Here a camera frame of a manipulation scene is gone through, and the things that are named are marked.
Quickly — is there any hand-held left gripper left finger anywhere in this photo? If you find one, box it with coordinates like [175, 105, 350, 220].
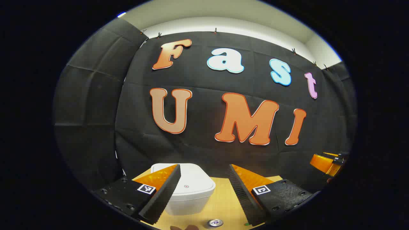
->
[92, 164, 181, 225]

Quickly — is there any wooden desktop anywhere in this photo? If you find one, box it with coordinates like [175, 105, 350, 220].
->
[132, 169, 283, 230]

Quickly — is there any white desktop garbage bin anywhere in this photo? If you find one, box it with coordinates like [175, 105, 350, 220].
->
[150, 163, 216, 216]

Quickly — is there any black backdrop cloth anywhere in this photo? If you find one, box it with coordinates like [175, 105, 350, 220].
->
[53, 18, 358, 195]

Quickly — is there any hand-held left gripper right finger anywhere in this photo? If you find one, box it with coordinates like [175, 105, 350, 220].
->
[228, 164, 321, 226]

